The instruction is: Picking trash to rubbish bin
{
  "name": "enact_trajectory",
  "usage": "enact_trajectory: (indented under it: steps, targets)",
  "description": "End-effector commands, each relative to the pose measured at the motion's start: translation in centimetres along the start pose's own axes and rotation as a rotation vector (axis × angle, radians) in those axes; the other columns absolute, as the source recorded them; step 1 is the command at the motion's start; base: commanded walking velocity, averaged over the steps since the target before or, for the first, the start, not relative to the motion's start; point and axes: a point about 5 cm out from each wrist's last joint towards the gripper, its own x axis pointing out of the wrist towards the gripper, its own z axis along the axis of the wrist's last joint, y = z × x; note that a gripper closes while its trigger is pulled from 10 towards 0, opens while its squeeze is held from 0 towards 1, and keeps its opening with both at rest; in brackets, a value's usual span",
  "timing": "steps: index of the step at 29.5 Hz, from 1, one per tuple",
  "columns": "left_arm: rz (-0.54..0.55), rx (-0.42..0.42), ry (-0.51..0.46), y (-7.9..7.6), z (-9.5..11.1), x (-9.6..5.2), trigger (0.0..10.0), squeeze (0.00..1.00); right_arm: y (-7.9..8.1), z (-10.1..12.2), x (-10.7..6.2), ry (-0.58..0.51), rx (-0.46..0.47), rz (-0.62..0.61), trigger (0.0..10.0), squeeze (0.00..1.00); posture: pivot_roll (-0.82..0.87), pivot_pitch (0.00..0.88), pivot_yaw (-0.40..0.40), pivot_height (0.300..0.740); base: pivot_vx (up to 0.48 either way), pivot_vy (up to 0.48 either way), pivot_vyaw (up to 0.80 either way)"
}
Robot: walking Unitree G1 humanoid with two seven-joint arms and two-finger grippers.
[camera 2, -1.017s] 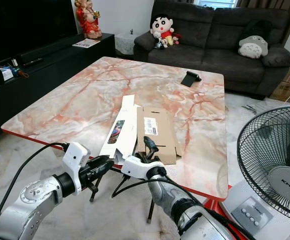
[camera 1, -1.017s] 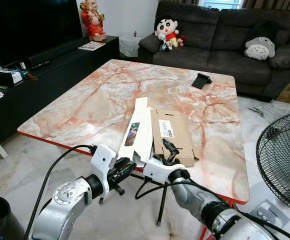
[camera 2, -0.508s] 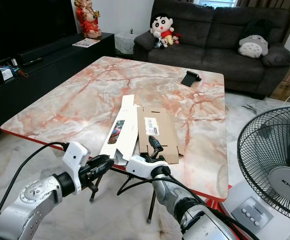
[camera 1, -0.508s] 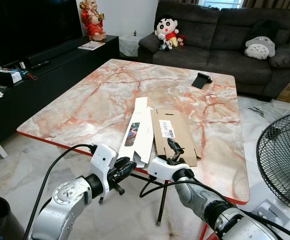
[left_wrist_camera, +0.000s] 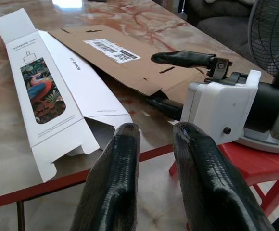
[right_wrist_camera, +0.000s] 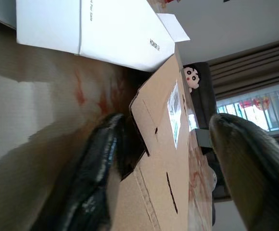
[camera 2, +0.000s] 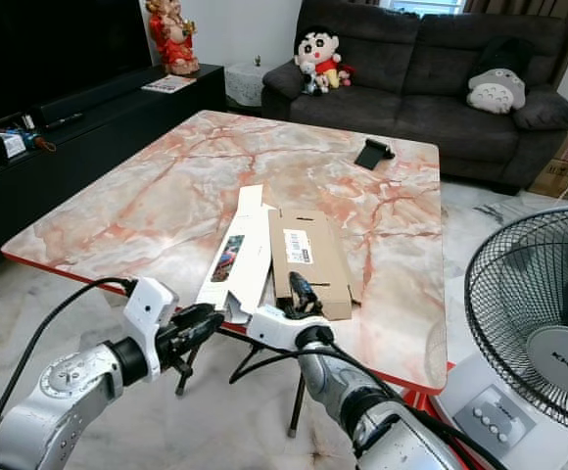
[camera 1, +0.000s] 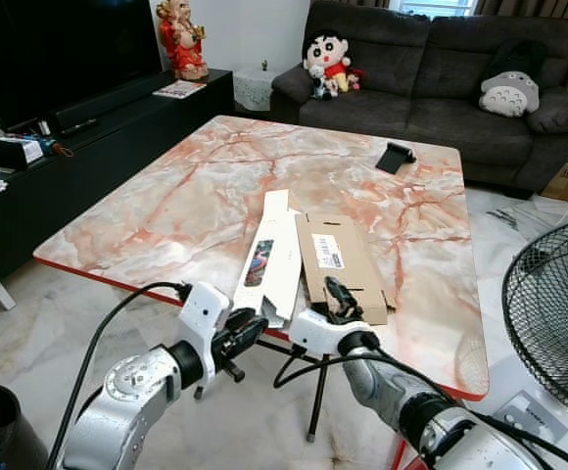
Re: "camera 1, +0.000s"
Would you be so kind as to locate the side table white lace cloth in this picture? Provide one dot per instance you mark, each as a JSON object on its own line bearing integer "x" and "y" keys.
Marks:
{"x": 255, "y": 88}

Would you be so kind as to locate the thin printed magazine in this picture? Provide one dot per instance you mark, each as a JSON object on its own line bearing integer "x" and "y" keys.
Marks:
{"x": 179, "y": 89}

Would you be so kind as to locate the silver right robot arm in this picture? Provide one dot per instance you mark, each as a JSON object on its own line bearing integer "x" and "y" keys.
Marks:
{"x": 431, "y": 416}

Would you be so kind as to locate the black flat television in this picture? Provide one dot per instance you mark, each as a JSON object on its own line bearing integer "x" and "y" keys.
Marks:
{"x": 49, "y": 49}

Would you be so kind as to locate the black metal table frame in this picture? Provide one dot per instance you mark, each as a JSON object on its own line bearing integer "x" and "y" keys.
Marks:
{"x": 317, "y": 401}

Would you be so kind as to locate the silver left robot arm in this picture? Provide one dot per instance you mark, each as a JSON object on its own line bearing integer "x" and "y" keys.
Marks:
{"x": 127, "y": 411}

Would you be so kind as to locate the black plastic rubbish bin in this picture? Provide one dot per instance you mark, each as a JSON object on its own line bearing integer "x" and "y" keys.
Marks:
{"x": 0, "y": 431}

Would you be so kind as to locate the grey white round plush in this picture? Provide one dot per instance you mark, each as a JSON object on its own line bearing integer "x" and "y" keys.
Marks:
{"x": 509, "y": 95}

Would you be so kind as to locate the cartoon boy plush doll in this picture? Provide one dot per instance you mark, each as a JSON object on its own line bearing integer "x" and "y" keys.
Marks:
{"x": 329, "y": 61}

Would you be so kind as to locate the dark grey fabric sofa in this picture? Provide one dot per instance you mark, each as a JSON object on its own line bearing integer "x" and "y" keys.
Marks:
{"x": 421, "y": 98}

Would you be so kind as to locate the long white carton box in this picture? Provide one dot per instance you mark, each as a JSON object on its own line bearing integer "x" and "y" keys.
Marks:
{"x": 274, "y": 245}

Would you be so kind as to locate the black and white small box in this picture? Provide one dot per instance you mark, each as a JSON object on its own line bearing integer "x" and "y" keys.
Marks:
{"x": 18, "y": 151}

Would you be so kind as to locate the black cushion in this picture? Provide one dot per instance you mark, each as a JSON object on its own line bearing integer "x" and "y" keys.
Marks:
{"x": 521, "y": 54}

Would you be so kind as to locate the bright window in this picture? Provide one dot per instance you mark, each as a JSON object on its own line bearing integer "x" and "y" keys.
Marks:
{"x": 436, "y": 7}

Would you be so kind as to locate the black television console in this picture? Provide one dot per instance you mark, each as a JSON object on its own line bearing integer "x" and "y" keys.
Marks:
{"x": 118, "y": 166}

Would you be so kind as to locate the red gold deity statue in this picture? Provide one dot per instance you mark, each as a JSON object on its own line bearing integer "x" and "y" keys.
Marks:
{"x": 182, "y": 44}

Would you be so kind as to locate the black soundbar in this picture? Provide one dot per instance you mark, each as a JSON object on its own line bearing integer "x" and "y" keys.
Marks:
{"x": 108, "y": 110}

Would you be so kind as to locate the small black phone stand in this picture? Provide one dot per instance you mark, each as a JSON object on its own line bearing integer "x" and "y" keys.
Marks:
{"x": 395, "y": 157}

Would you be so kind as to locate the brown cardboard box white label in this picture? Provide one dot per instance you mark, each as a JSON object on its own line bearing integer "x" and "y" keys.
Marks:
{"x": 348, "y": 264}

